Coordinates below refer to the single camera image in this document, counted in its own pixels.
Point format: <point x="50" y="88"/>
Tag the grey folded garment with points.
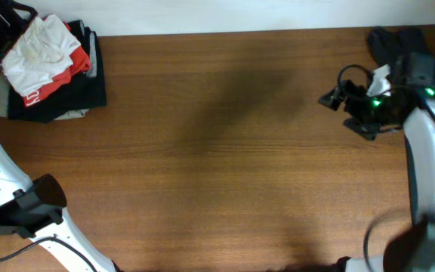
<point x="4" y="95"/>

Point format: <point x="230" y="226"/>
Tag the black folded garment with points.
<point x="85" y="90"/>

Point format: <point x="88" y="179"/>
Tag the white t-shirt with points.
<point x="40" y="54"/>

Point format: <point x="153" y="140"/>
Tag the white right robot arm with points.
<point x="412" y="250"/>

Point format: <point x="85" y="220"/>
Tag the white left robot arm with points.
<point x="36" y="209"/>

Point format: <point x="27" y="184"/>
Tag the dark green trousers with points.
<point x="402" y="45"/>

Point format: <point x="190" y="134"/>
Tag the red printed t-shirt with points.
<point x="82" y="62"/>

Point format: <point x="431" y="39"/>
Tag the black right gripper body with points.
<point x="370" y="113"/>

